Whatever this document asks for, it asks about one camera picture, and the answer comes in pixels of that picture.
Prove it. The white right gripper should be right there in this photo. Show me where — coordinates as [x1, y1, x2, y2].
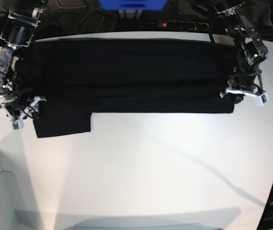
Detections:
[0, 96, 47, 125]

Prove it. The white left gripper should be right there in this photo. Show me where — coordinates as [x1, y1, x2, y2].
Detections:
[219, 73, 270, 106]

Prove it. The black T-shirt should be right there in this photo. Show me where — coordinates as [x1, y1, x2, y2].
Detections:
[16, 39, 236, 138]

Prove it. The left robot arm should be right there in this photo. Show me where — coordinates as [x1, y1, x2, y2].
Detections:
[208, 0, 269, 106]

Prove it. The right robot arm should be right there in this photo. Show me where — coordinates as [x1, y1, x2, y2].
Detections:
[0, 0, 48, 130]

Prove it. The blue box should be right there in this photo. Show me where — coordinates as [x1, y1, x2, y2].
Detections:
[98, 0, 168, 11]

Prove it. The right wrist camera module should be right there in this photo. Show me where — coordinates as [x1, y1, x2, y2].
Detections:
[11, 120, 24, 130]

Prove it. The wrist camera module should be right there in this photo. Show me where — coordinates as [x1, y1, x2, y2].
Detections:
[254, 92, 270, 106]
[11, 120, 24, 130]

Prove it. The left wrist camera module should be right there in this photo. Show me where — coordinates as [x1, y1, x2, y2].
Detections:
[254, 92, 270, 106]

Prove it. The white power strip red switch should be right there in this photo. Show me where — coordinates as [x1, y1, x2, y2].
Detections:
[144, 21, 209, 33]

